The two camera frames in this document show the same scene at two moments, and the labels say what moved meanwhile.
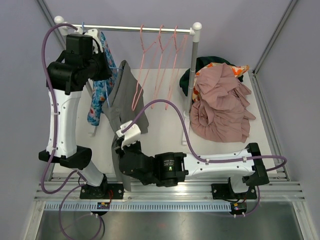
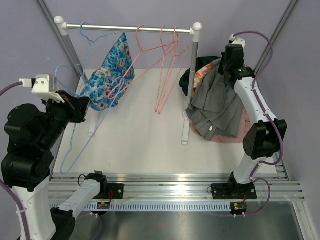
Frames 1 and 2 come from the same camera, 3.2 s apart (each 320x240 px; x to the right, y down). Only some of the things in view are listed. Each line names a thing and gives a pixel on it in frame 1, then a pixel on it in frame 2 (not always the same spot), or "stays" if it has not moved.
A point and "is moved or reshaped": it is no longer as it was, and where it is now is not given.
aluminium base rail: x=61 y=187 stays
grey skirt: x=125 y=102 to x=216 y=108
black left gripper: x=105 y=71 to x=77 y=105
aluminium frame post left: x=50 y=18 stays
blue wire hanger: x=106 y=87 to x=62 y=171
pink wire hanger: x=176 y=50 to x=171 y=56
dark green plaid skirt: x=201 y=62 stays
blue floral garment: x=102 y=89 is moved or reshaped
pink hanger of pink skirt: x=133 y=106 to x=168 y=45
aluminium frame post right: x=252 y=74 stays
